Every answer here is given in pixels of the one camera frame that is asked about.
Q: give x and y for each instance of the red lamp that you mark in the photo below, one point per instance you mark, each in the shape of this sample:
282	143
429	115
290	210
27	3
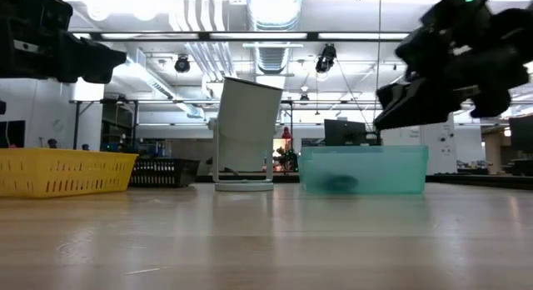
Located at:
286	133

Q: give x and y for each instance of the black background rack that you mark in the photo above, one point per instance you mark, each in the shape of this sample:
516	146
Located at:
76	123

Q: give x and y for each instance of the black computer monitor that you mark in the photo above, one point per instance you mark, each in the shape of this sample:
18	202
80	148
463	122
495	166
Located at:
343	133

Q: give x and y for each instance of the person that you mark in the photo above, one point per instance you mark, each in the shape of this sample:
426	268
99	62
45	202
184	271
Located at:
52	143
85	147

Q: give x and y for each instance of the black overhead frame beam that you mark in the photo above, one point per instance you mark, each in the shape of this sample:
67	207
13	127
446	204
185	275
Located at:
204	36

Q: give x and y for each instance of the dark wall screen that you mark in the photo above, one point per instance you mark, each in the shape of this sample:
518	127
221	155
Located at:
12	133

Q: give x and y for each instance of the large dark monitor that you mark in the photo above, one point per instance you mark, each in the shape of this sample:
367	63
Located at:
522	136

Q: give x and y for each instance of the silver ceiling ventilation duct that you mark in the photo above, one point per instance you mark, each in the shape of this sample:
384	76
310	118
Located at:
272	15

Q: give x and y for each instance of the black ceiling spotlight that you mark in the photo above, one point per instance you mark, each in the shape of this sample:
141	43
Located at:
182	65

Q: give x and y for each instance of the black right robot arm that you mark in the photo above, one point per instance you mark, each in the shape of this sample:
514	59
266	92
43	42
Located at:
518	25

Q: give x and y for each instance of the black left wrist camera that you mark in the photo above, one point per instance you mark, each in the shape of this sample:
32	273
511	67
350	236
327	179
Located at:
37	11

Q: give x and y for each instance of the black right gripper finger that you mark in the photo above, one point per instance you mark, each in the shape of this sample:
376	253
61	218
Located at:
416	115
416	94

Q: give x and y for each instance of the white cylindrical projector on stand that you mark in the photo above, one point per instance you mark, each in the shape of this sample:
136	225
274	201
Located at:
245	127

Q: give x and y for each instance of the black plastic slotted basket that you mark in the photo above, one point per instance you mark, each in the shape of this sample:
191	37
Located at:
166	173

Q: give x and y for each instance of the translucent green plastic bin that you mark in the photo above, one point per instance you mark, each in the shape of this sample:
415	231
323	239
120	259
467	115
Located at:
375	169

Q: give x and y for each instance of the green potted plant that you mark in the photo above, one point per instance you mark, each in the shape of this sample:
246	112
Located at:
289	158

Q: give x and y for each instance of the white pillar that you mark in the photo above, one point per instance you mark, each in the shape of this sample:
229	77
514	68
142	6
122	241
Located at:
437	152

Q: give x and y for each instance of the yellow plastic slotted basket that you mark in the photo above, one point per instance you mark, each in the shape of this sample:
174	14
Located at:
62	173

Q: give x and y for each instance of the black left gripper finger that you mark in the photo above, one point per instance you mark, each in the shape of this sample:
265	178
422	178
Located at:
100	50
100	69

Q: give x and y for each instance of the black hanging ceiling camera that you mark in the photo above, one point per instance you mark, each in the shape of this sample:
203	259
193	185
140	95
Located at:
325	58

